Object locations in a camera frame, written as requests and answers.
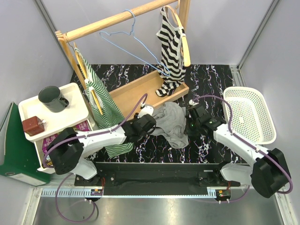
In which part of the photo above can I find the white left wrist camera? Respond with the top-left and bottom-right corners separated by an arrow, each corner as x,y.
137,105 -> 154,118

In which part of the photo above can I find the wooden hanger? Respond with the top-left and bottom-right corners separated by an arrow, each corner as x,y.
165,5 -> 191,67
73,42 -> 105,115

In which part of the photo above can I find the dark green mug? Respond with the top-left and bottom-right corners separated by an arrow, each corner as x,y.
38,86 -> 69,113

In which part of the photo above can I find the wooden clothes rack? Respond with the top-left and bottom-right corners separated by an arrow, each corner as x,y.
55,0 -> 189,116

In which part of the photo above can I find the blue wire hanger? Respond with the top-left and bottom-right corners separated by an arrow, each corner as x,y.
99,9 -> 171,77

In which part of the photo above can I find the wooden hanger left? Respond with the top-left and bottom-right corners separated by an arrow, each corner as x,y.
73,42 -> 105,115

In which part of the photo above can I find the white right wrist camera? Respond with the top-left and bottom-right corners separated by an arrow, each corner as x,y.
189,99 -> 200,109

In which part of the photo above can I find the red brown cube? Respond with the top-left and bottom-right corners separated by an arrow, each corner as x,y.
22,116 -> 45,136

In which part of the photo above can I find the grey tank top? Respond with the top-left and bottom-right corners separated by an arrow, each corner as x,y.
152,102 -> 189,149

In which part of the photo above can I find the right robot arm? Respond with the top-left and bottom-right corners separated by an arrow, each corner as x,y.
186,104 -> 293,198

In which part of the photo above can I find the green binder folder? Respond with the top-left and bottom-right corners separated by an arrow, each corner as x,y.
0,102 -> 51,186

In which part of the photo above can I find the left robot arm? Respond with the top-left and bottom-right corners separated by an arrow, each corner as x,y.
47,114 -> 156,186

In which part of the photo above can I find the green white striped top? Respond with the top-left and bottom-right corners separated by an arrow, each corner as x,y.
74,48 -> 134,158

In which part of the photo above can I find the wooden hanger right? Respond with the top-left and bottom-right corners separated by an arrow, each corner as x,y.
165,5 -> 191,67

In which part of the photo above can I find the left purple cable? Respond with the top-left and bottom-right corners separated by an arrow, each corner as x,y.
42,93 -> 149,222

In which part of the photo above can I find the purple book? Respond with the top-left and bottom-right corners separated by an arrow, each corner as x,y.
42,120 -> 90,154

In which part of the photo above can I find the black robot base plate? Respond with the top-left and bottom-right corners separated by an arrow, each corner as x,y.
74,162 -> 240,197

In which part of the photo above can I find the black white striped tank top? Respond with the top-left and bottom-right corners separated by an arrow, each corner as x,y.
156,6 -> 186,97

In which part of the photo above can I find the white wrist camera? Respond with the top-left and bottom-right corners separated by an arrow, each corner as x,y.
137,105 -> 154,118
189,99 -> 200,109

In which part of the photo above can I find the white bedside shelf unit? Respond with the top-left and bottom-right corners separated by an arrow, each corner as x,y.
18,82 -> 98,174

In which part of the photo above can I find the white perforated plastic basket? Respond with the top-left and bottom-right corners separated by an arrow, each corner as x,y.
223,86 -> 277,145

